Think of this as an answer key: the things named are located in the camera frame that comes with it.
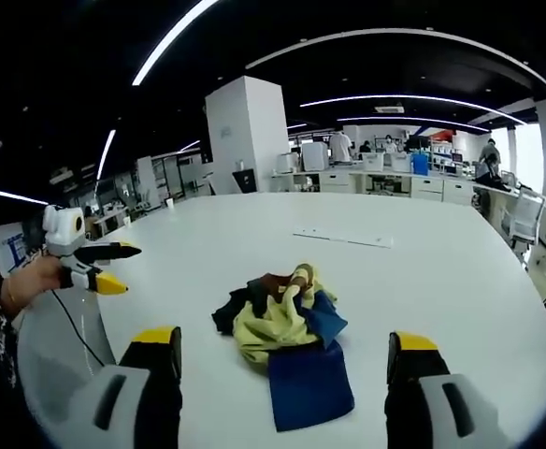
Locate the curved ceiling light strip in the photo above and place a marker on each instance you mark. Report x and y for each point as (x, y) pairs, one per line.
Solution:
(413, 98)

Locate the white paper cup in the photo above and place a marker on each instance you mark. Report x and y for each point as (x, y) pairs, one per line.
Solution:
(169, 203)

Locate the white mesh office chair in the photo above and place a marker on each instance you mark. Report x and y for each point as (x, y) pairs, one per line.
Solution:
(523, 217)

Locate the long ceiling light strip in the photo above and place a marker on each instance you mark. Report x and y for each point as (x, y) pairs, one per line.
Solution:
(172, 39)

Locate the white drawer cabinet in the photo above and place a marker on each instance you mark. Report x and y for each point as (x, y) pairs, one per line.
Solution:
(336, 182)
(429, 188)

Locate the white storage box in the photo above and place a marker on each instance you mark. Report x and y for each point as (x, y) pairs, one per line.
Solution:
(373, 162)
(400, 163)

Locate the blue white poster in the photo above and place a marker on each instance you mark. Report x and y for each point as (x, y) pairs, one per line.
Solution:
(16, 250)

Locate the white template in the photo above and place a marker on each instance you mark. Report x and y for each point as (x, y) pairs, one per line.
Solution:
(343, 237)

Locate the small white appliance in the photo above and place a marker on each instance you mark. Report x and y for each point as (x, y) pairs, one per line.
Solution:
(286, 163)

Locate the white square pillar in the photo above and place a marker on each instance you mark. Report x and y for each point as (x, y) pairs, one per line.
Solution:
(245, 135)

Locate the large white appliance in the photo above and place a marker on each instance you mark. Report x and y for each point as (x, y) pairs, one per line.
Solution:
(315, 156)

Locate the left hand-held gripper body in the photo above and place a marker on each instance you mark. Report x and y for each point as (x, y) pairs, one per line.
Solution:
(60, 231)

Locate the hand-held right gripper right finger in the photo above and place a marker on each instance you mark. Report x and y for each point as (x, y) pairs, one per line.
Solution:
(422, 402)

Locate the short ceiling light strip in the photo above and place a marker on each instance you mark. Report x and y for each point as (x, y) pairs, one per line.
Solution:
(105, 156)

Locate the person's left hand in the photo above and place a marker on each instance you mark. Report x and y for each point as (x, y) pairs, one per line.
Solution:
(32, 280)

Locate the black slanted sign board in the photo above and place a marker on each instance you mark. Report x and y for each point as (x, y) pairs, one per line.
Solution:
(245, 181)

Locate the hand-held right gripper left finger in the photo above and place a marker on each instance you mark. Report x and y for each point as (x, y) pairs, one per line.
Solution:
(128, 397)

